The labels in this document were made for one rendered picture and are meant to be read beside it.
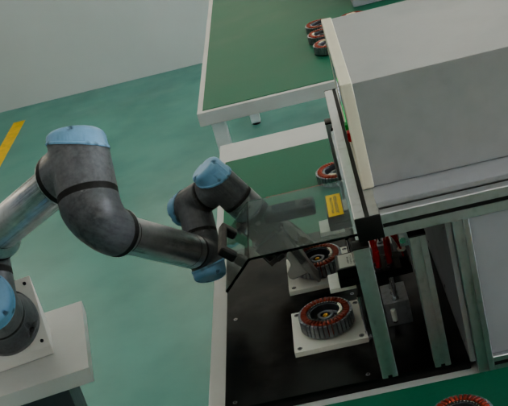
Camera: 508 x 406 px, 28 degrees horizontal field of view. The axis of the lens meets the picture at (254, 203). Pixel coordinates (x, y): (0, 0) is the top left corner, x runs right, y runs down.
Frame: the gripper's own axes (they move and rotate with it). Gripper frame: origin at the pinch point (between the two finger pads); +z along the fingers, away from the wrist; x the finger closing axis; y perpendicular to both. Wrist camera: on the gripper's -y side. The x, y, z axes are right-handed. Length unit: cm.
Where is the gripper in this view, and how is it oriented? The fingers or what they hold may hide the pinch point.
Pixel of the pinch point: (320, 263)
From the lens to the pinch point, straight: 229.8
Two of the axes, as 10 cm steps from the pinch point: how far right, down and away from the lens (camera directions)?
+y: -7.2, 6.3, 2.9
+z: 6.9, 6.5, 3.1
